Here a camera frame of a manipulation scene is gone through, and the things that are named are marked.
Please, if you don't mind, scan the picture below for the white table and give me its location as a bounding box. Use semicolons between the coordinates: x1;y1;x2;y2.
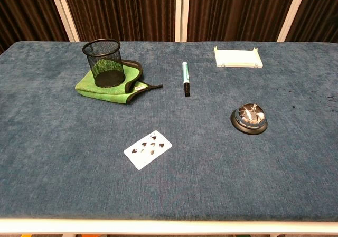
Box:
0;217;338;235

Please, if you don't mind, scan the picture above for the white partition post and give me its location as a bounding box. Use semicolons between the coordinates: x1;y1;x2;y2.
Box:
48;0;80;42
276;0;309;42
175;0;189;42

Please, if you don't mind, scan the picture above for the white rectangular box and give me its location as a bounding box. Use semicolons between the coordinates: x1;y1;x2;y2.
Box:
213;47;264;69

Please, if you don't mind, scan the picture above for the white green marker pen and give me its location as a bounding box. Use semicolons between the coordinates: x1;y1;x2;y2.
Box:
181;61;191;97

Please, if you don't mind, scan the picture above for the shiny metal call bell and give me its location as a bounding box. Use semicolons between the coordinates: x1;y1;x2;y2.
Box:
230;102;269;136

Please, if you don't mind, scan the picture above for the dark brown curtain panel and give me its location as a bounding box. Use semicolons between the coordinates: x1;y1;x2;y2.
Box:
61;0;176;42
186;0;298;42
0;0;70;54
286;0;338;43

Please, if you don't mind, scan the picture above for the white playing card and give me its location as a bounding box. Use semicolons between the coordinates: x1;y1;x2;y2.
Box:
123;130;173;171

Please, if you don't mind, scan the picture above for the black mesh pen cup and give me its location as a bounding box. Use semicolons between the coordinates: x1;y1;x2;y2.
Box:
82;38;126;89

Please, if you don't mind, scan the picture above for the blue fabric table cover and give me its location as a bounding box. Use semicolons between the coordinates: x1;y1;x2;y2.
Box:
0;41;338;222

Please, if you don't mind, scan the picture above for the green microfiber cloth black trim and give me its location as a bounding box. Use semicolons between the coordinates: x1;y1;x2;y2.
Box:
74;59;164;105

